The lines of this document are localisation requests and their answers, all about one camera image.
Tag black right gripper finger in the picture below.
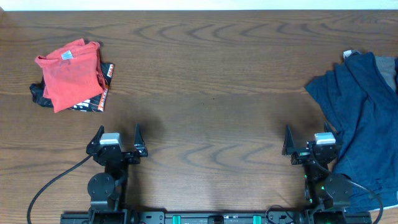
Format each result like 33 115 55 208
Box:
282 125 295 155
323 121 338 140

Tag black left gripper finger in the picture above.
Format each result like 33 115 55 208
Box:
134 123 146 152
88 126 104 152

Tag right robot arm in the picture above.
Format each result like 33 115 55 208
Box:
282 123 352 223

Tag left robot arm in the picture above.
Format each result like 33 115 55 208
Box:
86 124 148 224

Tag dark blue clothes pile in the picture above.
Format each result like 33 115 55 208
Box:
305 52 397 212

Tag black orange patterned garment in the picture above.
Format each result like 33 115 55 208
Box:
29 62 115 113

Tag red folded t-shirt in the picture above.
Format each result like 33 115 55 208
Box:
35 39 109 113

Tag grey garment in pile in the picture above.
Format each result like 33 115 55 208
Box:
375 56 397 92

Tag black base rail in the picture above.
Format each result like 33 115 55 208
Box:
60 210 372 224

